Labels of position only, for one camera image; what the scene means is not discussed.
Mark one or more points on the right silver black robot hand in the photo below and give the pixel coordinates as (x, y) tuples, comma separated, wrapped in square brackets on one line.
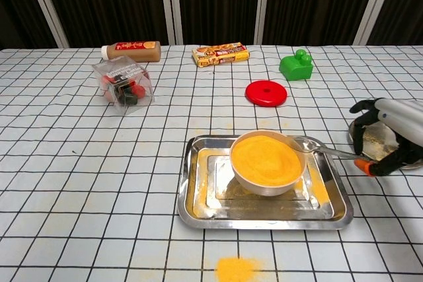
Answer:
[(396, 110)]

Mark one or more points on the metal spoon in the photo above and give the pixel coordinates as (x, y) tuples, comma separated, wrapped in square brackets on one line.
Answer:
[(309, 146)]

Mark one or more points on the white bowl of yellow powder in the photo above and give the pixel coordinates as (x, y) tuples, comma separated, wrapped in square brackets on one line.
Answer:
[(264, 160)]

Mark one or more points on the rectangular steel tray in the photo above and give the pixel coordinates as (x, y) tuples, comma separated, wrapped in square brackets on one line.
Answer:
[(257, 216)]

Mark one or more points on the white grid-patterned tablecloth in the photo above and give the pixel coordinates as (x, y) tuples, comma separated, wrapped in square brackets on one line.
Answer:
[(66, 163)]

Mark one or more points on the oval steel plate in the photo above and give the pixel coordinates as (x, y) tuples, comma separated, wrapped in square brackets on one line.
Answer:
[(376, 141)]

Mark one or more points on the green toy building block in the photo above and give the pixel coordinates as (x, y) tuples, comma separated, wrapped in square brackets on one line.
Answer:
[(294, 69)]

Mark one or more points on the red plastic disc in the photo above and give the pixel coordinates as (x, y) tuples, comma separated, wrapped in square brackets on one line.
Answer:
[(271, 95)]

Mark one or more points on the yellow curry box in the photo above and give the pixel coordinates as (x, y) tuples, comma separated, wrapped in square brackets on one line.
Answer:
[(219, 55)]

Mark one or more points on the spilled yellow powder heap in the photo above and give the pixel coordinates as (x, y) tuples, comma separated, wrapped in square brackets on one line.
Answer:
[(234, 270)]

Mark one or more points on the brown drink bottle red label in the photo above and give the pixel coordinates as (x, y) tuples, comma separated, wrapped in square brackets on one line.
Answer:
[(132, 51)]

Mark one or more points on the clear box of coffee capsules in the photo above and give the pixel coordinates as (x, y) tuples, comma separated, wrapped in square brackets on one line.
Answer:
[(122, 87)]

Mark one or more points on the dark folding screen white frame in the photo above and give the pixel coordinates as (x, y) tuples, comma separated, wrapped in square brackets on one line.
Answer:
[(109, 4)]

